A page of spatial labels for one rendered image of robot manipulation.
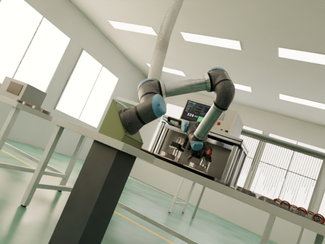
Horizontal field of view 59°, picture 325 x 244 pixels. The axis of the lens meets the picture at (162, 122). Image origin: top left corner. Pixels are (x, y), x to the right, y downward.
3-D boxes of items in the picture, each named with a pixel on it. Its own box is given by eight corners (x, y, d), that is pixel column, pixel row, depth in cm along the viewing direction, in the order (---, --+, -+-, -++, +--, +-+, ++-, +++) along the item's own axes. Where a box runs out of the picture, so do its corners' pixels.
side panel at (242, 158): (228, 188, 218) (243, 149, 222) (225, 187, 219) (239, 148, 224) (234, 190, 242) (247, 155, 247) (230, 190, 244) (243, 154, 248)
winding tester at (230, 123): (228, 135, 216) (238, 111, 219) (178, 119, 235) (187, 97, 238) (236, 146, 250) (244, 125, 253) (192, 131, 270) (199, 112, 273)
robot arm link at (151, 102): (138, 115, 147) (160, 103, 144) (134, 99, 156) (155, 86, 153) (149, 128, 155) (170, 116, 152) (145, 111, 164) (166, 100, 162)
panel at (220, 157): (228, 185, 217) (242, 148, 222) (155, 156, 247) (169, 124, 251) (228, 185, 218) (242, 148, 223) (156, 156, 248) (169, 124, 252)
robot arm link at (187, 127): (186, 130, 181) (202, 130, 184) (183, 118, 189) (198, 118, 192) (183, 138, 186) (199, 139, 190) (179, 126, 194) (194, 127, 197)
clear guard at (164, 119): (186, 130, 199) (189, 122, 200) (157, 120, 210) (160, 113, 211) (198, 141, 228) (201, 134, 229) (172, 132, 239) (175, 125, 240)
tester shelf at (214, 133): (240, 144, 208) (243, 139, 209) (161, 119, 238) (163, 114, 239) (247, 156, 247) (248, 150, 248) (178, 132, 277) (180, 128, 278)
